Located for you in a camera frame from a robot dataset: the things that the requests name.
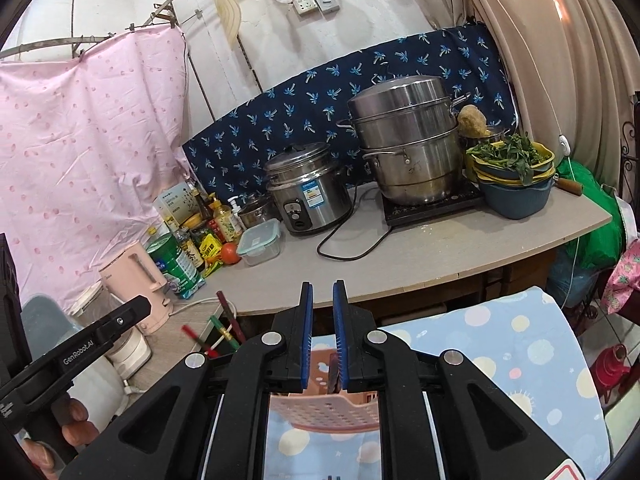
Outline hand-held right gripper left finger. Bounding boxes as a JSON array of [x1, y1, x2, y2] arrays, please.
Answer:
[[57, 281, 315, 480]]

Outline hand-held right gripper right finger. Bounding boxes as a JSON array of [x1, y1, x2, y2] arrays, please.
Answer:
[[332, 280, 572, 480]]

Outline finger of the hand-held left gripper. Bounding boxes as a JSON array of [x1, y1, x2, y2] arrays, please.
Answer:
[[0, 232, 23, 378], [0, 296, 154, 404]]

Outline pink perforated utensil basket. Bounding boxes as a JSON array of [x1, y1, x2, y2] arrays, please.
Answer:
[[269, 347, 385, 434]]

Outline green chopstick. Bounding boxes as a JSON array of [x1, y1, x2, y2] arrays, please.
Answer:
[[208, 314, 238, 352]]

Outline red chopstick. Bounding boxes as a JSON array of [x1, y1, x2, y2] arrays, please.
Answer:
[[181, 325, 218, 360]]

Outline person's left hand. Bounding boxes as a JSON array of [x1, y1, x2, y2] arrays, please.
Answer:
[[20, 392, 98, 473]]

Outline light blue dish drainer box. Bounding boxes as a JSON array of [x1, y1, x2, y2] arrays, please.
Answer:
[[20, 294, 129, 429]]

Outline pink electric kettle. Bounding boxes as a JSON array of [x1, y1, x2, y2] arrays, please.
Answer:
[[98, 239, 174, 337]]

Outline clear container with green lid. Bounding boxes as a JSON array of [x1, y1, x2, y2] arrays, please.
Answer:
[[235, 218, 282, 267]]

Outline yellow snack packet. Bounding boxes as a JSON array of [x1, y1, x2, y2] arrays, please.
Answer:
[[199, 236, 224, 278]]

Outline green tin can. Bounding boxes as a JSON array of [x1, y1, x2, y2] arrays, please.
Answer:
[[146, 232, 202, 298]]

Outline small steel pot with lid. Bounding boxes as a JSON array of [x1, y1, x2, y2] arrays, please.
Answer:
[[237, 194, 277, 231]]

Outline steel rice cooker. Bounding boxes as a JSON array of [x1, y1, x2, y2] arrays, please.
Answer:
[[263, 141, 347, 236]]

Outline grey wooden counter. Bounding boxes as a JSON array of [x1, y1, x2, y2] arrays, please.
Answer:
[[135, 180, 614, 391]]

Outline dark sauce bottle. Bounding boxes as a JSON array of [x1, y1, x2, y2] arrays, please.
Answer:
[[175, 226, 206, 272]]

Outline white pump bottle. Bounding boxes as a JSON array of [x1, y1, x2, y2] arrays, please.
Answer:
[[227, 195, 247, 226]]

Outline black induction cooktop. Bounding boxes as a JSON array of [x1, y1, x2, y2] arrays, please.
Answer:
[[382, 179, 489, 229]]

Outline blue planet-print tablecloth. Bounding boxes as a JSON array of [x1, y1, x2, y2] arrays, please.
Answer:
[[264, 285, 614, 480]]

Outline white carton box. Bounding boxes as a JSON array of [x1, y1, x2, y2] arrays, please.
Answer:
[[152, 182, 199, 227]]

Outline pink dotted hanging sheet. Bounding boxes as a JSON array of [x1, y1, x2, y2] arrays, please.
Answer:
[[0, 24, 195, 313]]

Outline large steel steamer pot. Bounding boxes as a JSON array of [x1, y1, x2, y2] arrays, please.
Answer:
[[335, 74, 472, 206]]

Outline yellow plastic colander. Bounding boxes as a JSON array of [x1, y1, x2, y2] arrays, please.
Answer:
[[464, 142, 557, 183]]

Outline blue plastic basin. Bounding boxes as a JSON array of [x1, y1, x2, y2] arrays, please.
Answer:
[[477, 174, 559, 220]]

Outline navy palm-print cloth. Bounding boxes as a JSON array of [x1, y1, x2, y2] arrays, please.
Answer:
[[182, 23, 519, 197]]

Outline green leafy vegetables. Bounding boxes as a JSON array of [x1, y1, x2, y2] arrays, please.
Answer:
[[467, 132, 547, 184]]

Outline brown loofah lump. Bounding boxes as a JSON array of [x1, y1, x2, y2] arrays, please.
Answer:
[[457, 104, 489, 137]]

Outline red-bordered white label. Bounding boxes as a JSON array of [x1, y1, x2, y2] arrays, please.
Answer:
[[542, 457, 587, 480]]

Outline red bottle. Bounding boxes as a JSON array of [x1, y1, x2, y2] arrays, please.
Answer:
[[589, 344, 632, 404]]

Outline green plastic bag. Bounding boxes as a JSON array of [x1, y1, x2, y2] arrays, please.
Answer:
[[556, 157, 624, 267]]

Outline pink pineapple-print cloth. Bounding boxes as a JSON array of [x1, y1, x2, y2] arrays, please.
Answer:
[[601, 239, 640, 317]]

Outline cream hanging cutting board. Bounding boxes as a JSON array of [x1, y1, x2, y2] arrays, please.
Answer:
[[210, 0, 242, 49]]

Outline beige curtain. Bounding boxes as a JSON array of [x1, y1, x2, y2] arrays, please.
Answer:
[[434, 0, 640, 203]]

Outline black appliance cable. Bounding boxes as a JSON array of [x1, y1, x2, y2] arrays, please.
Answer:
[[315, 184, 397, 262]]

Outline white power cable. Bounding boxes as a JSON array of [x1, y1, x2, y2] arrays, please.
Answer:
[[169, 297, 222, 317]]

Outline metal rod frame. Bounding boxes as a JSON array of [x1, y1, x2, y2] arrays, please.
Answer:
[[0, 0, 236, 61]]

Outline wooden knife handle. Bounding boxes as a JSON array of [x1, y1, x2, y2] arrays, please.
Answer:
[[552, 175, 584, 197]]

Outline white cord with inline switch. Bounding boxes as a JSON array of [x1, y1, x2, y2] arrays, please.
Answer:
[[520, 0, 581, 311]]

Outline dark metal scrollwork frame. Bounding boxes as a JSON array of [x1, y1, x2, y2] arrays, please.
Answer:
[[619, 89, 640, 197]]

